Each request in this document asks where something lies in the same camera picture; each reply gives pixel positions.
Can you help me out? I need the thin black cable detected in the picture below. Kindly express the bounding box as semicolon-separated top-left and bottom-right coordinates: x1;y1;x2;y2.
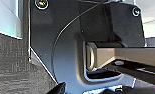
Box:
50;0;109;73

